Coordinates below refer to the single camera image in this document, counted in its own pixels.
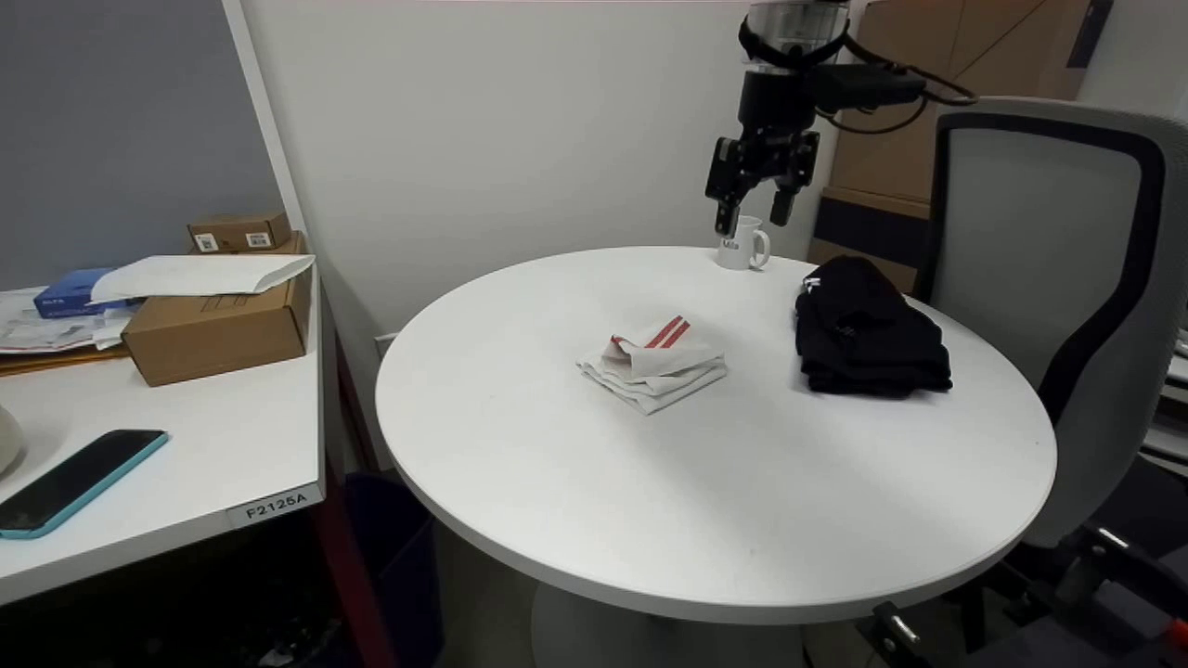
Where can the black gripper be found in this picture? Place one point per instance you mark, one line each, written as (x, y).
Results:
(778, 112)

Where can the black shirt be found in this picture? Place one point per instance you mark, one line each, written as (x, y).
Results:
(866, 339)

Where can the white cloth with red stripes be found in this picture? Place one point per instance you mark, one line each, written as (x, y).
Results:
(652, 367)

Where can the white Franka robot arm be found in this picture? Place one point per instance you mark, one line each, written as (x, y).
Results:
(793, 24)

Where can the white mug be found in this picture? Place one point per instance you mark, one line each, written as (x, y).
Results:
(743, 254)

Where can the small labelled cardboard box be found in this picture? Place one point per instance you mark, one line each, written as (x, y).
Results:
(242, 233)

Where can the dark blue bin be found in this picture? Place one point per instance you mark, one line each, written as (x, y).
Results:
(397, 568)

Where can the white paper envelope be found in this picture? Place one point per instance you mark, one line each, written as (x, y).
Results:
(197, 276)

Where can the large brown cardboard box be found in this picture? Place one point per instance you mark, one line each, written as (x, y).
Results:
(210, 336)

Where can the blue packet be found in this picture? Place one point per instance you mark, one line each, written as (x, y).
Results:
(67, 299)

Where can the clear plastic bag with papers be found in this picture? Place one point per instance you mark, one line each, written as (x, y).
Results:
(49, 331)

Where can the smartphone in blue case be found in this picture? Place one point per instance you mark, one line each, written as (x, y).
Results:
(75, 484)

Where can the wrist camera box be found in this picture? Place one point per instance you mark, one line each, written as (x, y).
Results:
(874, 87)

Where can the grey office chair black frame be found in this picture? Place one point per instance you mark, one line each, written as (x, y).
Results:
(1054, 248)

